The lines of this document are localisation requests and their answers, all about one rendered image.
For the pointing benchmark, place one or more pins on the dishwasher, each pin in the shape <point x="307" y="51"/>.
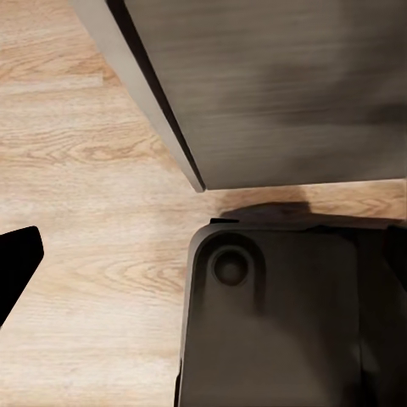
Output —
<point x="271" y="93"/>

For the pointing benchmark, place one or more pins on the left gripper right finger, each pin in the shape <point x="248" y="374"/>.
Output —
<point x="394" y="253"/>

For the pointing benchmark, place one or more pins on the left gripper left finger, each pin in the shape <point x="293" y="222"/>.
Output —
<point x="21" y="252"/>

